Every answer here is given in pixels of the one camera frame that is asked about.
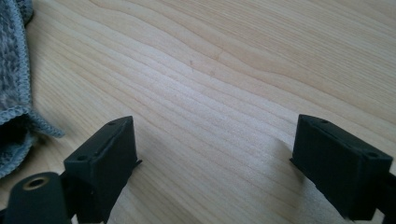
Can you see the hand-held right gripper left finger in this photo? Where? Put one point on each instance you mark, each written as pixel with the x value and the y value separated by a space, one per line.
pixel 102 155

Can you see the grey cloth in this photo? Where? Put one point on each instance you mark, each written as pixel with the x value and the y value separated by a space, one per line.
pixel 12 77

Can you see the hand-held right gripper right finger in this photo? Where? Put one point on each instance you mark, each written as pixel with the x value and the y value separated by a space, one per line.
pixel 339 168

